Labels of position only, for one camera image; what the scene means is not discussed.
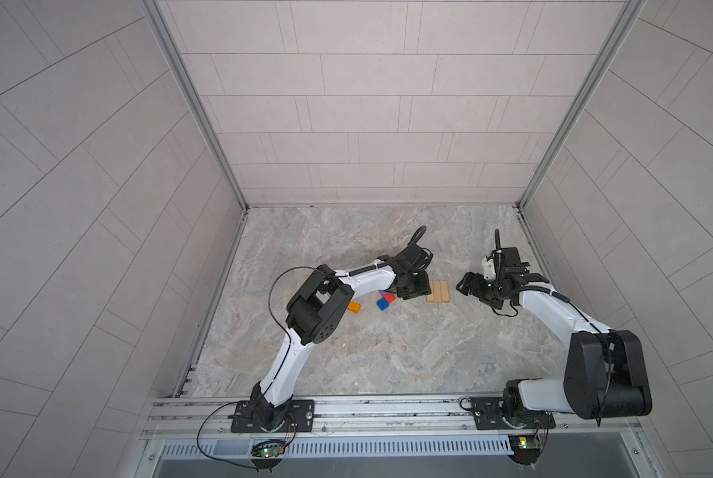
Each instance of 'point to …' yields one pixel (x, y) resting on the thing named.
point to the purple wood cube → (382, 292)
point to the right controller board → (526, 448)
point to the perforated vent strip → (360, 446)
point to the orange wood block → (355, 307)
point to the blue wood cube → (382, 304)
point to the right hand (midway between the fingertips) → (466, 288)
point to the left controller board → (268, 448)
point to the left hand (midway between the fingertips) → (436, 288)
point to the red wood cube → (389, 297)
